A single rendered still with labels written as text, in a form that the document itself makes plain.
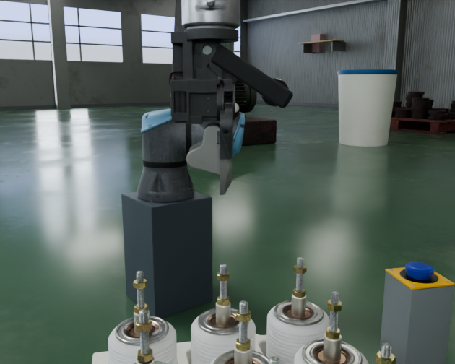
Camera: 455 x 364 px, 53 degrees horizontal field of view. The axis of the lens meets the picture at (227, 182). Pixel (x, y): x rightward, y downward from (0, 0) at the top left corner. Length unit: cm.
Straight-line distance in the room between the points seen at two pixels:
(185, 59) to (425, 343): 53
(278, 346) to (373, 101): 397
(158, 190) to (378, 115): 361
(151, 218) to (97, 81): 1106
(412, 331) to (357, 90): 393
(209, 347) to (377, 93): 405
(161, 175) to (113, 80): 1117
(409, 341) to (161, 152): 72
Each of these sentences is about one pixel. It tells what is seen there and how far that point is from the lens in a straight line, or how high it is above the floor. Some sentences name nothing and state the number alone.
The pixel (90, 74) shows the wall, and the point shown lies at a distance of 1210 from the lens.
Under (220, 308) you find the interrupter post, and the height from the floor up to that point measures 28.
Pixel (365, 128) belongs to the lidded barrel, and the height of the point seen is 18.
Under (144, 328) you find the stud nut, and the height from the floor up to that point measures 33.
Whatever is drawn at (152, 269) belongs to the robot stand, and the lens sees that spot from 119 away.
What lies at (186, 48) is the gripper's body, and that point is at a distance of 61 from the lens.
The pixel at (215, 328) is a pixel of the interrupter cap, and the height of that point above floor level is 25.
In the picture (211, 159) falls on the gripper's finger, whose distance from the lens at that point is 60.
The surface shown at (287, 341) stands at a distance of 71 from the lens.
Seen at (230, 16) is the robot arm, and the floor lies 68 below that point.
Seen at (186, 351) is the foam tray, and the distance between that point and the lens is 78.
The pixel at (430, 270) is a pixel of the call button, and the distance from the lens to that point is 74.
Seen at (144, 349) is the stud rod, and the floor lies 30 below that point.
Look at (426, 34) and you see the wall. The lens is 1070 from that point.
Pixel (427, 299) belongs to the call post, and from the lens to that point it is 74.
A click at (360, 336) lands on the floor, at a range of 121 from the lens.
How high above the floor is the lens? 60
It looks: 12 degrees down
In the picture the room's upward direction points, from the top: straight up
